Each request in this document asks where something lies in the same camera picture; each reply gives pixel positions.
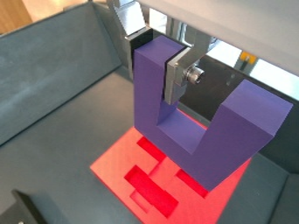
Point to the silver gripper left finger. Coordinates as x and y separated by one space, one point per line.
134 30

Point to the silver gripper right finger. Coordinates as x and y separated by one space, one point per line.
182 70

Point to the purple U-shaped block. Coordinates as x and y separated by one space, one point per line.
209 152

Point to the black angled fixture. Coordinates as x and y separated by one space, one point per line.
23 211

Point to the red board with cutouts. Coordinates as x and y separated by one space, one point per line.
154 187

